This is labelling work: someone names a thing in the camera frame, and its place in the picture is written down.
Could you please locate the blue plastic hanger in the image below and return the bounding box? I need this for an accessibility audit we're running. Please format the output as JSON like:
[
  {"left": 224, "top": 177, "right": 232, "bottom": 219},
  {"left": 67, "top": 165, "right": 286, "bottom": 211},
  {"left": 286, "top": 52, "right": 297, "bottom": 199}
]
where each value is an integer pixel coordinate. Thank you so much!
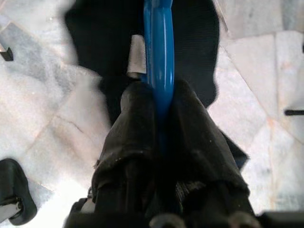
[{"left": 140, "top": 0, "right": 176, "bottom": 157}]

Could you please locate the black angular furniture foot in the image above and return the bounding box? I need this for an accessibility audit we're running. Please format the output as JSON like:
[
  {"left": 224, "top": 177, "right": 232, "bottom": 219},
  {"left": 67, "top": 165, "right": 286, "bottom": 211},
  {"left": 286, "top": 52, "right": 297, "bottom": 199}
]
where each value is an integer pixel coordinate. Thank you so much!
[{"left": 0, "top": 47, "right": 13, "bottom": 62}]

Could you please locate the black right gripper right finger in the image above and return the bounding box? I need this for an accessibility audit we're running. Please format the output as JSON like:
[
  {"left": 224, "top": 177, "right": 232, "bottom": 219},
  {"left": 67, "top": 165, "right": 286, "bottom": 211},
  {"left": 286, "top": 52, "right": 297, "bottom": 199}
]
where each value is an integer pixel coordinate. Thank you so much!
[{"left": 165, "top": 79, "right": 257, "bottom": 216}]

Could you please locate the black long-sleeve garment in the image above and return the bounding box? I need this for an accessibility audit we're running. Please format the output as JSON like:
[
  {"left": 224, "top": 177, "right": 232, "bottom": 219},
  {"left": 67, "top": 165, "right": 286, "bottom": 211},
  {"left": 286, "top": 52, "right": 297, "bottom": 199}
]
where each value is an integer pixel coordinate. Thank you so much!
[{"left": 63, "top": 0, "right": 250, "bottom": 173}]

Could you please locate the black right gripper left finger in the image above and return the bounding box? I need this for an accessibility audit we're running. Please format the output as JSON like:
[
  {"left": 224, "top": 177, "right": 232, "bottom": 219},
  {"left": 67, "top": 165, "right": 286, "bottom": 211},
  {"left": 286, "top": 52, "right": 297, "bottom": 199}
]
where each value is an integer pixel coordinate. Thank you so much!
[{"left": 91, "top": 81, "right": 167, "bottom": 216}]

